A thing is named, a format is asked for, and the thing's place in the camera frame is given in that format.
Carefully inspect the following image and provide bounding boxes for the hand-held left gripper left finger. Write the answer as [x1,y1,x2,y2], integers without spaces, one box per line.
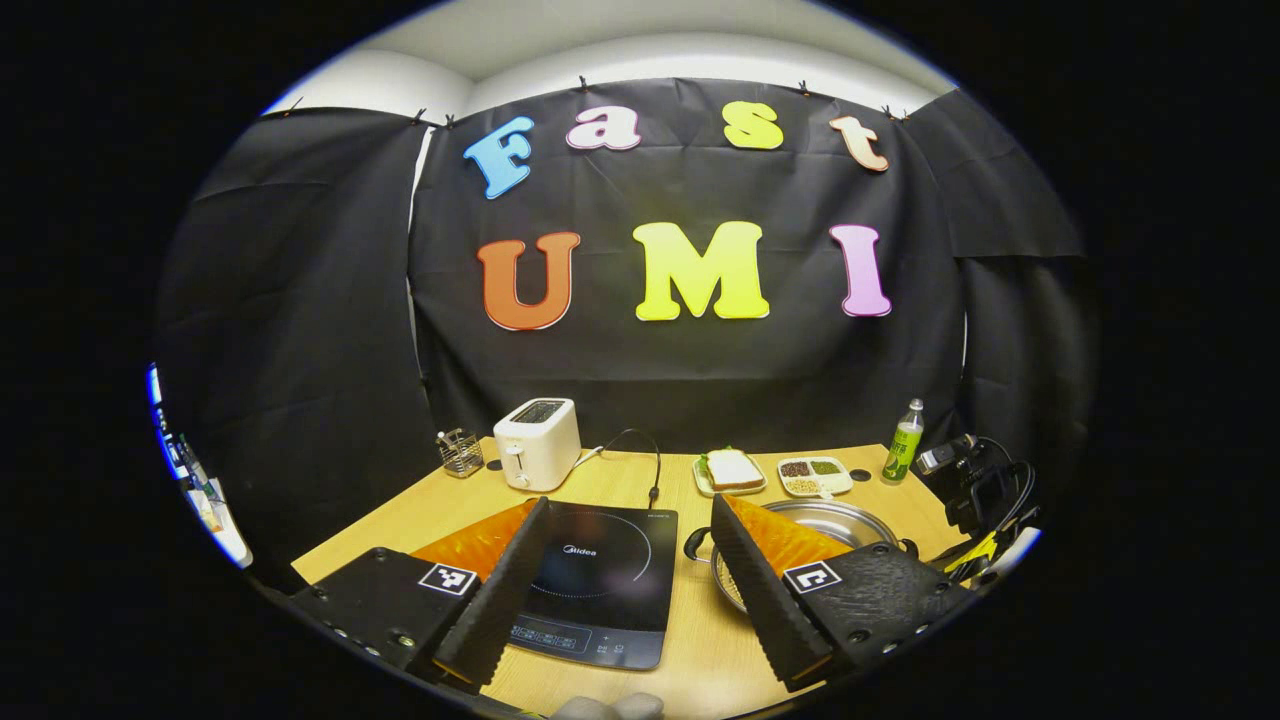
[288,497,554,691]

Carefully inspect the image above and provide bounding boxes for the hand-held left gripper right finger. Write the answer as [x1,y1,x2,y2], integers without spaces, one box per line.
[710,493,981,693]

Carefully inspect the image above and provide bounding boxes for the steel pot with black handles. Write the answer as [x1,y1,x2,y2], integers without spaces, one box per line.
[684,500,919,614]

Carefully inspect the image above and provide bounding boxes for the black induction cooktop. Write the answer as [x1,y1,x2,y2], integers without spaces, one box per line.
[507,500,679,672]

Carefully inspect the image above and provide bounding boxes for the green drink bottle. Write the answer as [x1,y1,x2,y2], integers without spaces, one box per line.
[881,398,925,485]

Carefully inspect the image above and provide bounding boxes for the small pale plate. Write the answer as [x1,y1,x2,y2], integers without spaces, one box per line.
[693,455,768,498]

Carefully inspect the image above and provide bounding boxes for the white divided dish of beans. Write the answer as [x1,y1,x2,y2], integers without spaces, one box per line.
[777,456,854,500]

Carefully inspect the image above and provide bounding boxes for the sandwich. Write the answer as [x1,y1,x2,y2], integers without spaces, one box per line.
[700,447,766,491]

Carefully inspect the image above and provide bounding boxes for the white toaster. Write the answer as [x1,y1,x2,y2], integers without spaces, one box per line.
[493,398,582,492]

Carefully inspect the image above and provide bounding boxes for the wire mesh utensil holder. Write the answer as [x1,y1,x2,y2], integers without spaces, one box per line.
[437,428,486,479]

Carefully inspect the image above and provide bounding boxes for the black power cable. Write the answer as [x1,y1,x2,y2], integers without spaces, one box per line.
[598,428,663,509]

